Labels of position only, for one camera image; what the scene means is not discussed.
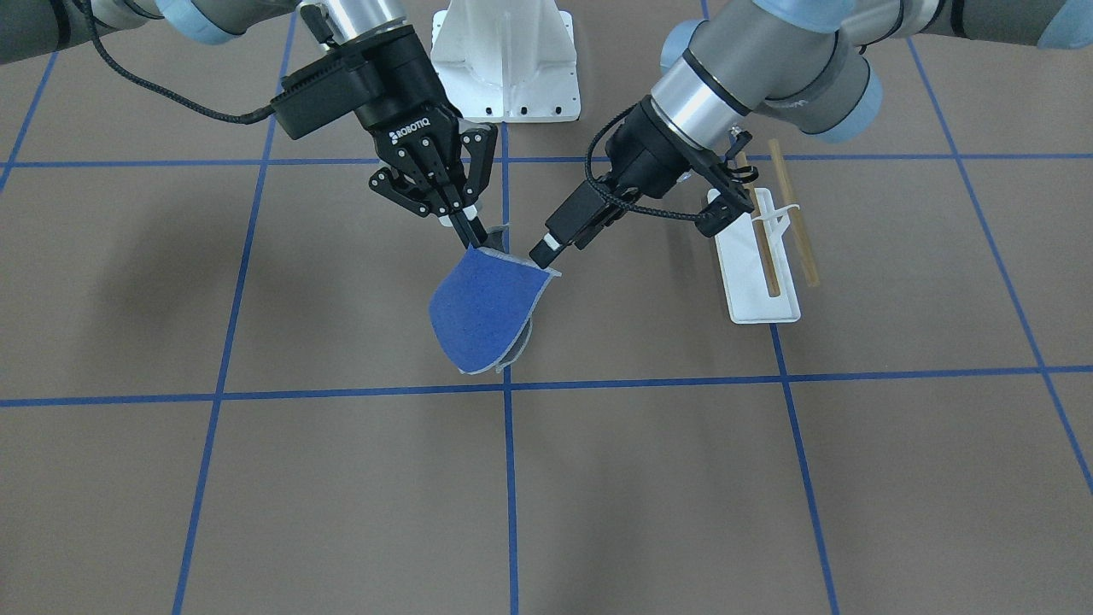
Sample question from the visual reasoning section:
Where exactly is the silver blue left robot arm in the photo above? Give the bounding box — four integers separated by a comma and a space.
530, 1, 1092, 267

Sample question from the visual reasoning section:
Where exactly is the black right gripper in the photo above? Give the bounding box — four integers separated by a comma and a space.
352, 25, 500, 248

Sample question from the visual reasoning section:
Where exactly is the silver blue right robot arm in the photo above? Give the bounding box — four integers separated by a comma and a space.
1, 1, 502, 249

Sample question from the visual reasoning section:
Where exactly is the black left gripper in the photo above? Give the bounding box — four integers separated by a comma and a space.
529, 100, 754, 264

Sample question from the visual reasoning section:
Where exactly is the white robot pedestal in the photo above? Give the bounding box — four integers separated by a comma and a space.
430, 1, 581, 122

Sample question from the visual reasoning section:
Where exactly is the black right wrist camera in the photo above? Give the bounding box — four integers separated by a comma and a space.
271, 54, 385, 140

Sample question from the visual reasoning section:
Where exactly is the white wooden towel rack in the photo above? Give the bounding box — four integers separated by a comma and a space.
714, 139, 820, 326

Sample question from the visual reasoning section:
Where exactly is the black camera cable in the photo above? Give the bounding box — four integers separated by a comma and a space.
584, 102, 734, 225
73, 0, 278, 126

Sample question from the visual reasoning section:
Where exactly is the blue grey-edged towel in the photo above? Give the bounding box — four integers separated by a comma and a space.
428, 246, 561, 375

